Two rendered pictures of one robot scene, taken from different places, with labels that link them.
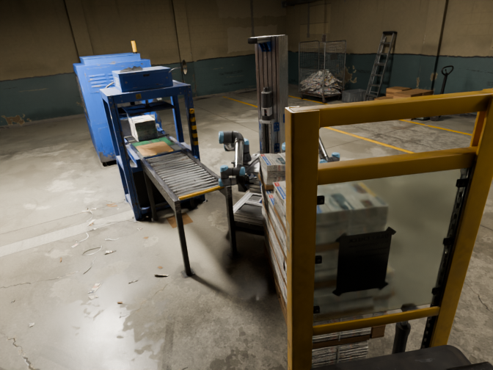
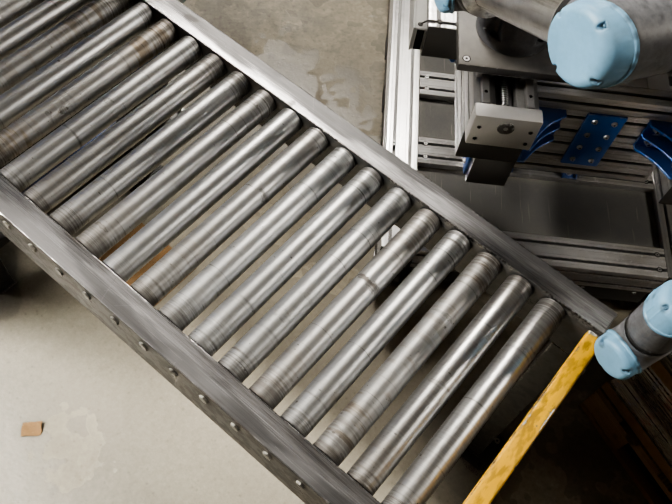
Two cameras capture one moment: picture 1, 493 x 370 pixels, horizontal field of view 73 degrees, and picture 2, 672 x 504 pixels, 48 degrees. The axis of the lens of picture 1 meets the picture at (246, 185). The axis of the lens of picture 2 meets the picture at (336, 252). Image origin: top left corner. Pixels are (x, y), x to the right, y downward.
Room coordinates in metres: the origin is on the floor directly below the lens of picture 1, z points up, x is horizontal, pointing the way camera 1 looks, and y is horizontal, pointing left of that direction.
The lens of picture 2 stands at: (2.51, 0.87, 1.91)
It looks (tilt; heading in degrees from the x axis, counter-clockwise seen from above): 60 degrees down; 328
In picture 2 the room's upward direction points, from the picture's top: 11 degrees clockwise
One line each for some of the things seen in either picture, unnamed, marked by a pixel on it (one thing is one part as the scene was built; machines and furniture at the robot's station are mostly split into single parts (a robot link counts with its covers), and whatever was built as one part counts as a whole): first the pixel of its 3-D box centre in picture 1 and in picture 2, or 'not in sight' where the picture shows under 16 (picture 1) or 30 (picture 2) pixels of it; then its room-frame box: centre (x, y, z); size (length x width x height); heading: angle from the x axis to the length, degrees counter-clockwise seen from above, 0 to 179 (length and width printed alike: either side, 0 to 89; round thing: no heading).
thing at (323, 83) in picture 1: (320, 71); not in sight; (10.54, -2.50, 0.85); 1.21 x 0.83 x 1.71; 27
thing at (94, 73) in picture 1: (119, 99); not in sight; (6.59, 2.35, 1.04); 1.51 x 1.30 x 2.07; 27
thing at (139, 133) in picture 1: (143, 127); not in sight; (4.66, 1.41, 0.93); 0.38 x 0.30 x 0.26; 27
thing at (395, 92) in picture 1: (402, 101); not in sight; (8.15, -3.97, 0.28); 1.20 x 0.83 x 0.57; 27
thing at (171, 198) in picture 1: (157, 181); (104, 296); (3.13, 0.91, 0.74); 1.34 x 0.05 x 0.12; 27
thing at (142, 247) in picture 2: (180, 172); (208, 190); (3.25, 0.69, 0.77); 0.47 x 0.05 x 0.05; 117
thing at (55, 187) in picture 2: (174, 167); (131, 129); (3.42, 0.78, 0.77); 0.47 x 0.05 x 0.05; 117
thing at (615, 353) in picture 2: (224, 181); (636, 343); (2.70, 0.19, 0.87); 0.11 x 0.08 x 0.09; 97
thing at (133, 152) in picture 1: (155, 150); not in sight; (4.15, 1.15, 0.75); 0.70 x 0.65 x 0.10; 27
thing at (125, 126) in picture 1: (137, 131); not in sight; (5.16, 1.67, 0.75); 1.53 x 0.64 x 0.10; 27
